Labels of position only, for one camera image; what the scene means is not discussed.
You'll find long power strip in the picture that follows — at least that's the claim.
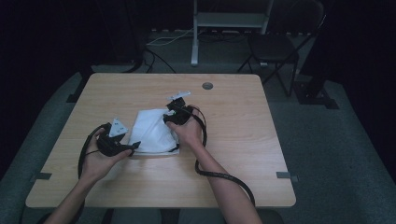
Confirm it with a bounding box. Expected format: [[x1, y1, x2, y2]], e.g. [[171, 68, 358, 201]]
[[150, 27, 312, 36]]

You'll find person's left hand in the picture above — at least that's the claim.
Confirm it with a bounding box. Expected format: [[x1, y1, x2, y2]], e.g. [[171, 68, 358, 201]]
[[78, 128, 134, 184]]

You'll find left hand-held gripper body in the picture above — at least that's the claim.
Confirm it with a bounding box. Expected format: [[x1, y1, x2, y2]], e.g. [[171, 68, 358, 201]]
[[96, 117, 130, 158]]

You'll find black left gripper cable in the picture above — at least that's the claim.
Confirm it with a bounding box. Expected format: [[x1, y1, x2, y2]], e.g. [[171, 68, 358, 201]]
[[36, 122, 111, 224]]

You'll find white floor cable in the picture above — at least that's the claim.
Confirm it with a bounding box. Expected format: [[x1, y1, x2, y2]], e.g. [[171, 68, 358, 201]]
[[146, 27, 206, 48]]

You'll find grey metal stand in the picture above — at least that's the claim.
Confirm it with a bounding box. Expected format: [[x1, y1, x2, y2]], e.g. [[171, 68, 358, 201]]
[[191, 0, 276, 67]]

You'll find person's right leg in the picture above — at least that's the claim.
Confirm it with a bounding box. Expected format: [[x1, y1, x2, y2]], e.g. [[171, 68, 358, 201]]
[[178, 207, 227, 224]]

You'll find person's right hand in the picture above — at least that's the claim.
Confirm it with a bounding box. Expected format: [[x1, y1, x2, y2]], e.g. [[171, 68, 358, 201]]
[[165, 106, 205, 151]]

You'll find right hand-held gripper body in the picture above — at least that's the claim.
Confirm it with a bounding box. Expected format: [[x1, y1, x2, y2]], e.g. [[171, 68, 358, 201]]
[[163, 90, 196, 126]]

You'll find black stand base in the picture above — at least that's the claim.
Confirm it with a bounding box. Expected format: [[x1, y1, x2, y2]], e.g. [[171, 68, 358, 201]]
[[293, 79, 341, 110]]

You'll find white printed tank top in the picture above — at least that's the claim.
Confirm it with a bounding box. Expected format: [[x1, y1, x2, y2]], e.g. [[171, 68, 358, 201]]
[[127, 107, 182, 157]]

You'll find black floor cable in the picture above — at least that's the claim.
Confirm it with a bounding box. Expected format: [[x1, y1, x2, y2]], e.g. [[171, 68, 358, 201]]
[[142, 47, 177, 75]]

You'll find black folding chair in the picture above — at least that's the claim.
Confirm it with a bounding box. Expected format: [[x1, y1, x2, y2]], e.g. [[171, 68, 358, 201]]
[[237, 0, 327, 98]]

